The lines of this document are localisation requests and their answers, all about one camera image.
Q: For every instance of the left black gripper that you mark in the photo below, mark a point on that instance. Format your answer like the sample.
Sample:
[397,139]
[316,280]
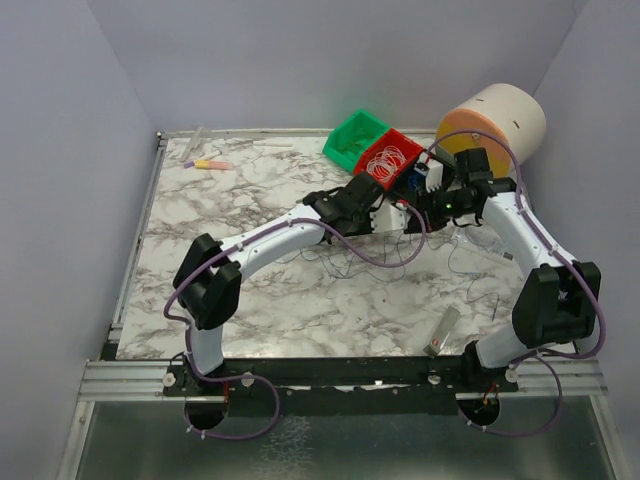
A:
[368,187]

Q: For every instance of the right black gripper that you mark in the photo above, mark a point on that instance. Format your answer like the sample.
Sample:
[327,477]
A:
[417,214]

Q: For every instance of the black plastic bin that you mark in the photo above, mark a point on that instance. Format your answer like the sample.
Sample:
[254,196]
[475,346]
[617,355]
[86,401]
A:
[405,187]

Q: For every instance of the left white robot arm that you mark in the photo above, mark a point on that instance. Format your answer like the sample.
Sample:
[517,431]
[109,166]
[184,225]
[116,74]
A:
[208,282]

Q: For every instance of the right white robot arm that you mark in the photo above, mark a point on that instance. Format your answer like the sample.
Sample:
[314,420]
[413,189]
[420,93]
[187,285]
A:
[557,304]

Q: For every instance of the clear protractor packet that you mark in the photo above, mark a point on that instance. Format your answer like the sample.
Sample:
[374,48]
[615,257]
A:
[485,242]

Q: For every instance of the red plastic bin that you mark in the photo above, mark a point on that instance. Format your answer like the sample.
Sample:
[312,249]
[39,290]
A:
[388,157]

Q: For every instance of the green plastic bin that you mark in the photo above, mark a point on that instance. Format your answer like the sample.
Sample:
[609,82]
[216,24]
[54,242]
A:
[345,144]

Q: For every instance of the large beige cylinder drum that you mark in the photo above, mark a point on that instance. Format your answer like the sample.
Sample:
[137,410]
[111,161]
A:
[501,110]

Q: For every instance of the small grey staples box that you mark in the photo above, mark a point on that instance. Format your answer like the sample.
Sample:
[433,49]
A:
[442,331]

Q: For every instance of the pink yellow marker pen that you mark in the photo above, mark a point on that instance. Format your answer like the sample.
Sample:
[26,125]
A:
[208,165]

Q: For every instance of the clear plastic tube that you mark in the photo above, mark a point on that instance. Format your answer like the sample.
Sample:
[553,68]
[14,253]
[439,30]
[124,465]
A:
[193,143]

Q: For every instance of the black mounting base bar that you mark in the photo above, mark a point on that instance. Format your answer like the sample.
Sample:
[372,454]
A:
[337,386]

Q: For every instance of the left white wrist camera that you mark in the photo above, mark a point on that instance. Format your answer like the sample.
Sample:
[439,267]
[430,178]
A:
[389,217]

